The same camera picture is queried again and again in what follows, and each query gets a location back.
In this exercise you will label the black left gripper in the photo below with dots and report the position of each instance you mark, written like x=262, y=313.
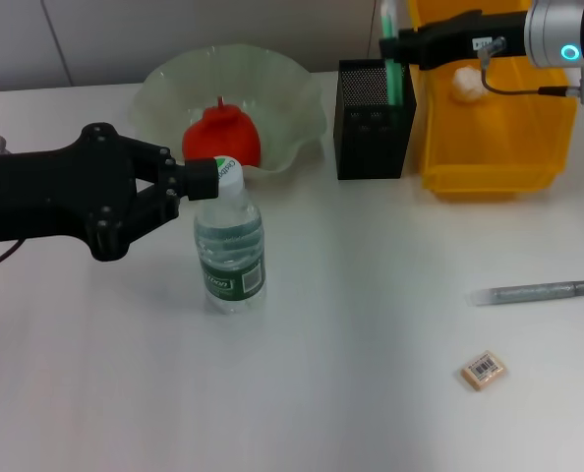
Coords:
x=51, y=196

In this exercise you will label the beige eraser with barcode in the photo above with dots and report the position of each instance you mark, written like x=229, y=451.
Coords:
x=483, y=371

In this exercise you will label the black mesh pen holder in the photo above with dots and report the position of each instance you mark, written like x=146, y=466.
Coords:
x=370, y=142

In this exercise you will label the red pumpkin toy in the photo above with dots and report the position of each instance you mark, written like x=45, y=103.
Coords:
x=223, y=137

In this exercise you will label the green wavy glass fruit bowl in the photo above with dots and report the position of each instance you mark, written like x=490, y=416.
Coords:
x=272, y=98

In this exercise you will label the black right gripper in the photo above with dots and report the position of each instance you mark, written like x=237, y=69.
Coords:
x=449, y=41

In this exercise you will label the grey marker pen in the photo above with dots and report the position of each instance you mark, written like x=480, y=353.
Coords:
x=533, y=292

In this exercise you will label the clear green-label water bottle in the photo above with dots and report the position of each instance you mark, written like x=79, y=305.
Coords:
x=230, y=246

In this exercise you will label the yellow plastic bin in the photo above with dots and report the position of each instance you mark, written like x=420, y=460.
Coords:
x=493, y=137

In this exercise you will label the mint green pen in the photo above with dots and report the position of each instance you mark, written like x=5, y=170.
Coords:
x=389, y=19

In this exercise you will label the white paper ball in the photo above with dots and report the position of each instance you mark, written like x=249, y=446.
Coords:
x=469, y=86

